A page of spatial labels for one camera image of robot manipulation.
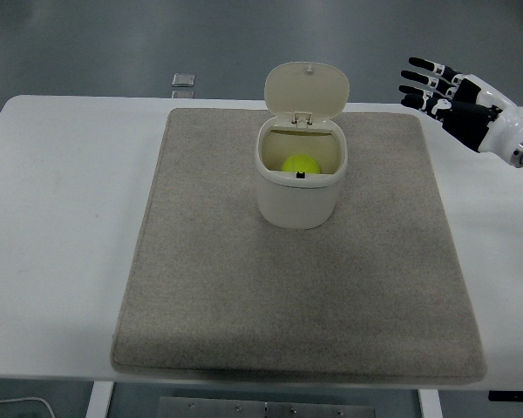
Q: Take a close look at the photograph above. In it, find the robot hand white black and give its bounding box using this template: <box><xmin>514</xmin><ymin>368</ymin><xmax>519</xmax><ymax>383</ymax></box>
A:
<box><xmin>398</xmin><ymin>57</ymin><xmax>523</xmax><ymax>167</ymax></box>

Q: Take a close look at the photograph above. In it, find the yellow tennis ball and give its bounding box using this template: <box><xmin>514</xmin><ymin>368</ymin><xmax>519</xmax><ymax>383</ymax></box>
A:
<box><xmin>281</xmin><ymin>154</ymin><xmax>322</xmax><ymax>174</ymax></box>

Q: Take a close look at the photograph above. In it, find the cream bin with flip lid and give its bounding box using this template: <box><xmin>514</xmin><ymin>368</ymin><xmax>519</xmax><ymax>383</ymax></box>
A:
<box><xmin>255</xmin><ymin>62</ymin><xmax>350</xmax><ymax>231</ymax></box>

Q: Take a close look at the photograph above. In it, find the beige felt mat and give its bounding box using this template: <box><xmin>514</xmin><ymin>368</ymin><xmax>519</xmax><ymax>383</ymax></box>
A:
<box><xmin>109</xmin><ymin>107</ymin><xmax>488</xmax><ymax>385</ymax></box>

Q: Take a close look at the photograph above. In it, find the white table leg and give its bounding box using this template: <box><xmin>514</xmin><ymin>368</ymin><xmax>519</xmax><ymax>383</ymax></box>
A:
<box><xmin>417</xmin><ymin>388</ymin><xmax>441</xmax><ymax>418</ymax></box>
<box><xmin>85</xmin><ymin>381</ymin><xmax>114</xmax><ymax>418</ymax></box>

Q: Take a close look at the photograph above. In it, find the grey metal plate with screws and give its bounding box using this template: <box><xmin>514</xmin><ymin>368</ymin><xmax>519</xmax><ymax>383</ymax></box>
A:
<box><xmin>156</xmin><ymin>395</ymin><xmax>378</xmax><ymax>418</ymax></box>

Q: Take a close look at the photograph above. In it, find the white cable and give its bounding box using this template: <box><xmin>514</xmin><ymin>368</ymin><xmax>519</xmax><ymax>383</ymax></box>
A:
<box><xmin>0</xmin><ymin>396</ymin><xmax>56</xmax><ymax>418</ymax></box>

